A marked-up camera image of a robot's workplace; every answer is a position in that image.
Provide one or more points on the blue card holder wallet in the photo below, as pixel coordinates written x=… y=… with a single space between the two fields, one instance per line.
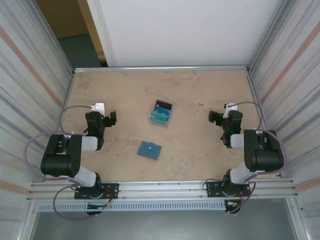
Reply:
x=149 y=150

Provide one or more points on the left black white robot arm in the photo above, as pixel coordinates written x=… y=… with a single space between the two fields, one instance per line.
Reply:
x=60 y=160

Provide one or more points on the green card in stand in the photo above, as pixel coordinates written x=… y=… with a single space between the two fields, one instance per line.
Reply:
x=160 y=120

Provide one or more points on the green circuit board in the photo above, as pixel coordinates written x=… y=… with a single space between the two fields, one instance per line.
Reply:
x=97 y=206

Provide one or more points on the aluminium table side rail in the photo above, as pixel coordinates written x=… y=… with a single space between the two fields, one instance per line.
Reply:
x=66 y=100
x=257 y=100

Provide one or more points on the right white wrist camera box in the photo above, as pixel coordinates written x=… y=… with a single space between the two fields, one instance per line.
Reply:
x=230 y=110

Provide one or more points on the blue card in stand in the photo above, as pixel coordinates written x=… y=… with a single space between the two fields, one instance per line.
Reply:
x=162 y=111

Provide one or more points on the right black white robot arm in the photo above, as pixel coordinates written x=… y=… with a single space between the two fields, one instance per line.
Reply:
x=265 y=155

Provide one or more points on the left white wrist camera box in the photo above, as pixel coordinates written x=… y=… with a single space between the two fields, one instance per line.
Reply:
x=98 y=107

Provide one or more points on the tan wooden door jamb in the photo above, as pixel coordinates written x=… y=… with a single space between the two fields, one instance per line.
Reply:
x=90 y=25

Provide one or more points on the aluminium upright post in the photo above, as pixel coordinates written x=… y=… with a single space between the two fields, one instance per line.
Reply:
x=48 y=32
x=270 y=32

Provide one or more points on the long aluminium mounting rail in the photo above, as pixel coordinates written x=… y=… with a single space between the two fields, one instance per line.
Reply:
x=162 y=187

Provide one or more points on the black card in stand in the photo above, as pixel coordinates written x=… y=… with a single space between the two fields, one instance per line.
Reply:
x=165 y=105

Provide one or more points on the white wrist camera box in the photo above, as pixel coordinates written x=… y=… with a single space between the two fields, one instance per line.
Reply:
x=98 y=107
x=230 y=110

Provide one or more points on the clear acrylic card stand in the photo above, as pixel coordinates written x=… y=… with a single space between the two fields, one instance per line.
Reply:
x=160 y=126

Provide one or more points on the aluminium table edge rail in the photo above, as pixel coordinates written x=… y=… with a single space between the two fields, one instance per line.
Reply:
x=162 y=68

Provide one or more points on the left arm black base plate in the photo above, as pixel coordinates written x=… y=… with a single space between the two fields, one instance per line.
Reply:
x=113 y=191

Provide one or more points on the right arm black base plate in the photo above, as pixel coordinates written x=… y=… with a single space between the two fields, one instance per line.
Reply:
x=212 y=190

